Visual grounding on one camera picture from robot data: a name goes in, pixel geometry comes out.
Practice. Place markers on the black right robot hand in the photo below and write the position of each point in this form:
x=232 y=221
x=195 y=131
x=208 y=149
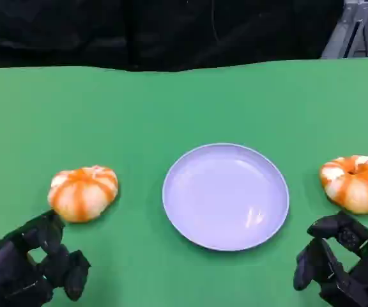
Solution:
x=343 y=256

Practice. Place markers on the lilac plate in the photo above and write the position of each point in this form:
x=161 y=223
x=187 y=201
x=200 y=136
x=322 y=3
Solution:
x=225 y=196

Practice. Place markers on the black backdrop curtain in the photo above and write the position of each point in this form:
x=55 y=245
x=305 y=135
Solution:
x=152 y=32

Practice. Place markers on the orange and white bread roll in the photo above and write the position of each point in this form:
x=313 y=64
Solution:
x=355 y=184
x=82 y=193

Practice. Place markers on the grey metal frame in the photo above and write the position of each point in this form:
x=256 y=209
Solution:
x=351 y=28

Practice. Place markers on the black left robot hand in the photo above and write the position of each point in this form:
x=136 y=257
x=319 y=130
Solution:
x=11 y=265

